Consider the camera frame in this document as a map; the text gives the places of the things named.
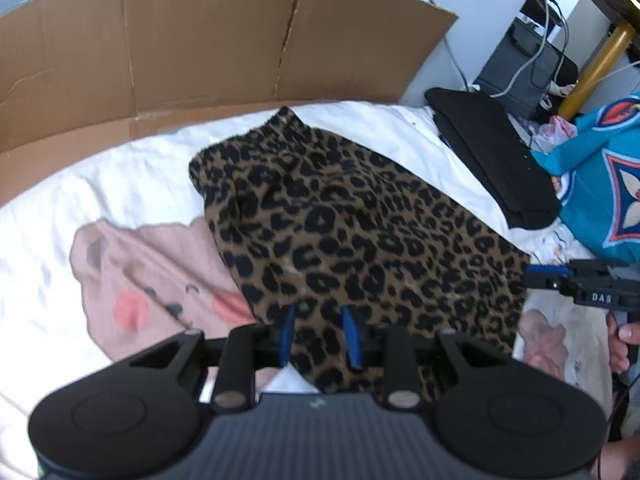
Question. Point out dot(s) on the teal printed blanket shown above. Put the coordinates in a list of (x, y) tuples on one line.
[(600, 185)]

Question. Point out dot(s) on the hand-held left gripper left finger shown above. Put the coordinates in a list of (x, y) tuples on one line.
[(287, 332)]

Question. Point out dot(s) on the person's right hand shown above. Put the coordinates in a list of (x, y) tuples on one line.
[(620, 350)]

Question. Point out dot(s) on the cream bear print bedsheet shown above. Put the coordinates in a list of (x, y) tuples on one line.
[(125, 185)]

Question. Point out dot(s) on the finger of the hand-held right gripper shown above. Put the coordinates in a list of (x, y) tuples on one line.
[(597, 266), (547, 277)]

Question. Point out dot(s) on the yellow table leg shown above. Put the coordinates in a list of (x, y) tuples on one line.
[(605, 60)]

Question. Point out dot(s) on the grey laptop bag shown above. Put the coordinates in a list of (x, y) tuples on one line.
[(510, 55)]

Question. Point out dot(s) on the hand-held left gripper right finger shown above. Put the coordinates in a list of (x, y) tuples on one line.
[(351, 335)]

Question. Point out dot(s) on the folded black clothes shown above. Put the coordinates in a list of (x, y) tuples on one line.
[(490, 155)]

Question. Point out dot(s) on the leopard print garment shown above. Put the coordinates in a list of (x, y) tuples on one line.
[(375, 240)]

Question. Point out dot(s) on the brown cardboard sheet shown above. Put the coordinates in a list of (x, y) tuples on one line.
[(200, 45)]

